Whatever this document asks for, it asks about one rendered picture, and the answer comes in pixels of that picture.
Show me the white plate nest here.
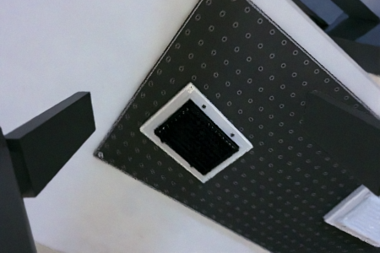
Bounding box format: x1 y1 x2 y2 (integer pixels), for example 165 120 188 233
322 184 380 247
140 81 252 181

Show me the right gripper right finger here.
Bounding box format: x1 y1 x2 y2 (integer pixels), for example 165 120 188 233
301 92 380 196

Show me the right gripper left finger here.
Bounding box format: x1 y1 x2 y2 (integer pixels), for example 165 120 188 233
0 91 96 253

